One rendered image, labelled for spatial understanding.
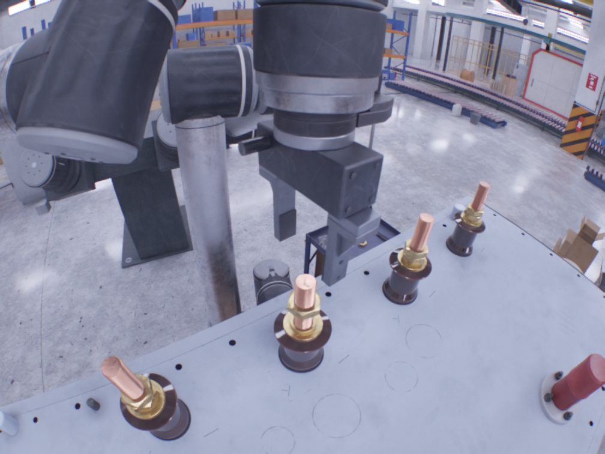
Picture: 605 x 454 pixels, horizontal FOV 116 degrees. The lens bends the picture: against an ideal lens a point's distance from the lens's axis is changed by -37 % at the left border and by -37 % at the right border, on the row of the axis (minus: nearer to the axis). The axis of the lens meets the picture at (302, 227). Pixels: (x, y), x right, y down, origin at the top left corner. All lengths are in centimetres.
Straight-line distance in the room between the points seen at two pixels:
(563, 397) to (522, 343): 17
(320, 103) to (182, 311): 228
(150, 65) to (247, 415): 49
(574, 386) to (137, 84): 75
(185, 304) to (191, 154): 196
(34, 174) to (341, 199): 139
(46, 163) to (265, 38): 132
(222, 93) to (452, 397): 68
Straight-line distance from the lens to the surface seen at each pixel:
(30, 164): 151
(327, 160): 24
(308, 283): 39
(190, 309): 241
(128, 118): 22
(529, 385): 71
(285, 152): 28
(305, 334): 47
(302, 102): 22
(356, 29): 22
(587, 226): 366
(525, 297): 86
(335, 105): 22
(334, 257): 30
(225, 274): 74
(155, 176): 248
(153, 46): 24
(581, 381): 66
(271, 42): 22
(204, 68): 54
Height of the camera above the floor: 187
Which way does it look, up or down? 38 degrees down
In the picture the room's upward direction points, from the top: 2 degrees clockwise
